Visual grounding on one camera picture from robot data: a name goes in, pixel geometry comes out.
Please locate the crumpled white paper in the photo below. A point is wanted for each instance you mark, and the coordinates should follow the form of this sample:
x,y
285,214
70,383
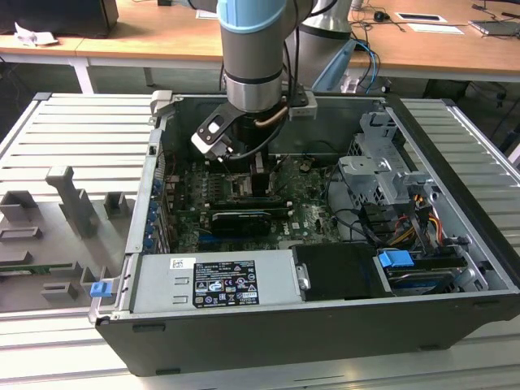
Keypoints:
x,y
34,36

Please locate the black computer box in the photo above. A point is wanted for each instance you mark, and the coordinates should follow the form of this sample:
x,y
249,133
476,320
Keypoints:
x,y
61,16

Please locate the blue slot clip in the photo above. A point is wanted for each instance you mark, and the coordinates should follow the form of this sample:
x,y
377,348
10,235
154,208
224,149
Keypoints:
x,y
157,186
149,245
153,212
150,230

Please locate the black graphics card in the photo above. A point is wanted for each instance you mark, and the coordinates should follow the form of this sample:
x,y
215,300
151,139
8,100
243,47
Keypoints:
x,y
239,224

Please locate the grey plastic latch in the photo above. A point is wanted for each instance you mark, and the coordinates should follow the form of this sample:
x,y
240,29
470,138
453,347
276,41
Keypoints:
x,y
162,101

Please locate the CPU socket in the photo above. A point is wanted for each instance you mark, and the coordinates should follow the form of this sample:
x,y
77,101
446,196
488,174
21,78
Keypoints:
x,y
232,198

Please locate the grey parts rack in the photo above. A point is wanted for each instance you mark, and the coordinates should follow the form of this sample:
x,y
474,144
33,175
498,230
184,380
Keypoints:
x,y
53,248

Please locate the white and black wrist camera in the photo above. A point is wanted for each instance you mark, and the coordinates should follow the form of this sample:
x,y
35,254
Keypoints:
x,y
211,132

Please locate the green RAM stick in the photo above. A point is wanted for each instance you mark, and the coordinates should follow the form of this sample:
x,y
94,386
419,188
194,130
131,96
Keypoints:
x,y
24,268

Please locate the blue plastic latch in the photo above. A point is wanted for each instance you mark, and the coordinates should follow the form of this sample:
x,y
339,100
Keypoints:
x,y
100,289

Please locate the hard disk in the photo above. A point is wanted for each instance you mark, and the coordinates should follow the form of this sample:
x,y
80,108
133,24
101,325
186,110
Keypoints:
x,y
420,280

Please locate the black power supply label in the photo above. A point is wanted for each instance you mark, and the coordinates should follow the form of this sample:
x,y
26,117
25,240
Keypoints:
x,y
225,284

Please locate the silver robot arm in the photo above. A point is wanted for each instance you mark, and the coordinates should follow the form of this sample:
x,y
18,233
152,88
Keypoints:
x,y
252,61

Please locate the blue disk carrier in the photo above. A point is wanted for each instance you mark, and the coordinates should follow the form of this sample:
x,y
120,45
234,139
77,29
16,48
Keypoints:
x,y
394,258

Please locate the grey laptop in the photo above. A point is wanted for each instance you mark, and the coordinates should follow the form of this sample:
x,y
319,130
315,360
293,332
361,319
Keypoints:
x,y
493,27

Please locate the silver power supply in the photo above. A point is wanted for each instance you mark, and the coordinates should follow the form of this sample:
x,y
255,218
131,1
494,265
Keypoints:
x,y
162,284

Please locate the white paper sheet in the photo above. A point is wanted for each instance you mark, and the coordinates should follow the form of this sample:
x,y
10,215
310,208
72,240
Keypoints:
x,y
207,14
435,28

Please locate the metal drive cage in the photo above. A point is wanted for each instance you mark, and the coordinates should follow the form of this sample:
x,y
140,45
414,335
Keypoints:
x,y
365,174

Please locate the black computer mouse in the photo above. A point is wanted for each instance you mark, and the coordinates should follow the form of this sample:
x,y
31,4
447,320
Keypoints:
x,y
381,16

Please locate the round coin battery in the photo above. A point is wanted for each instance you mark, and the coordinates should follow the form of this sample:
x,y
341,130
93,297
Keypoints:
x,y
304,165

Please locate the green motherboard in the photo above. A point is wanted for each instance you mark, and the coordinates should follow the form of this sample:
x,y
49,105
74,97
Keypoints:
x,y
313,221

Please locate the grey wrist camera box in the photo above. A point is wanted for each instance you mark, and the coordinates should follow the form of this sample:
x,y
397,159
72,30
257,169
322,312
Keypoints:
x,y
304,106

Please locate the grey and black PC case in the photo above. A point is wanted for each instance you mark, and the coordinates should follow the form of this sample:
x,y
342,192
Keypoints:
x,y
284,345

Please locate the black plastic shroud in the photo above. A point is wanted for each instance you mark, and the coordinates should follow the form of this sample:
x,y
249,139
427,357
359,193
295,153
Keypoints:
x,y
337,272

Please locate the wooden desk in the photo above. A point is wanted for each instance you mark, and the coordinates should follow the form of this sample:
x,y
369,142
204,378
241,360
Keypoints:
x,y
426,48
142,40

